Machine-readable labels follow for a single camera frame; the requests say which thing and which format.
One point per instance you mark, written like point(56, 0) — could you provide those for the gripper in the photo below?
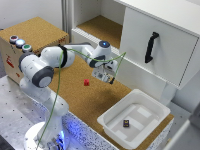
point(102, 72)

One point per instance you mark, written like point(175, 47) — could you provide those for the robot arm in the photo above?
point(38, 68)

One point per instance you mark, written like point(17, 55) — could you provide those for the pink block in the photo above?
point(86, 82)

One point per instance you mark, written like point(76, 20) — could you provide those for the purple block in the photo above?
point(126, 123)

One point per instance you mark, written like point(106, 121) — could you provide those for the white cabinet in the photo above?
point(156, 20)

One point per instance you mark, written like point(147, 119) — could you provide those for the white plastic box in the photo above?
point(133, 118)

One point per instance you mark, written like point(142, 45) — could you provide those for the white sliding door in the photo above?
point(166, 53)

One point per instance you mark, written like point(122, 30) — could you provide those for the wooden drawer box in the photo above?
point(35, 33)

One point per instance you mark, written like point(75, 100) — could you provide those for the green button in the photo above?
point(26, 47)

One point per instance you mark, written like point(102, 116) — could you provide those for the blue button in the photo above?
point(20, 42)

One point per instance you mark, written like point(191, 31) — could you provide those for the red button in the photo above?
point(14, 39)

